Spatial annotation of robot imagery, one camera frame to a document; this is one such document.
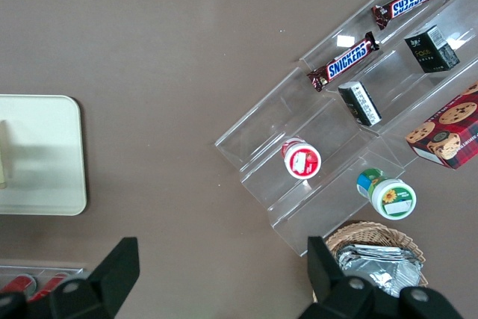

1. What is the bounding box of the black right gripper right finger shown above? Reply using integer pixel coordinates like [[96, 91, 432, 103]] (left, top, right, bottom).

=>
[[298, 235, 376, 319]]

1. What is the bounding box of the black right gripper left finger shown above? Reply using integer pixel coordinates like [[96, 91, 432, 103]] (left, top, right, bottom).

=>
[[48, 236, 141, 319]]

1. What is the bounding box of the light tan wicker basket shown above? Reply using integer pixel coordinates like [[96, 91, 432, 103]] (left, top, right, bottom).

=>
[[313, 220, 429, 305]]

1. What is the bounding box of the beige plastic serving tray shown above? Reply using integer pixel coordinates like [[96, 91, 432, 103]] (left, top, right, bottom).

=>
[[0, 94, 87, 217]]

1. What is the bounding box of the silver foil pouch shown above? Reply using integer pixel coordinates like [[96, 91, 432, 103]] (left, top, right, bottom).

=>
[[335, 243, 425, 300]]

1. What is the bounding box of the clear acrylic bottle rack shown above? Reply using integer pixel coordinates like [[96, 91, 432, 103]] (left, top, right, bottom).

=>
[[0, 263, 89, 294]]

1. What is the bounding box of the green lid white jar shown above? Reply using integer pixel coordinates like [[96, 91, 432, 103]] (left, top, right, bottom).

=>
[[356, 168, 418, 220]]

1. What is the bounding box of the red lid white jar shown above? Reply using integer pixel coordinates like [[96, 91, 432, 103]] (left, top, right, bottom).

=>
[[280, 138, 323, 180]]

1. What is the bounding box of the clear acrylic step riser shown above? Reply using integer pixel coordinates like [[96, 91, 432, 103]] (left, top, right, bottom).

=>
[[214, 66, 409, 257], [298, 0, 478, 170]]

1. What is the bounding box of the small black carton box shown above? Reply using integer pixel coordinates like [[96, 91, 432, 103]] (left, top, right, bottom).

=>
[[338, 80, 382, 128], [404, 24, 461, 74]]

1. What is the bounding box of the red tartan cookie box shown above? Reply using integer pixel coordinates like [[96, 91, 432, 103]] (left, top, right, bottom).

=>
[[405, 81, 478, 171]]

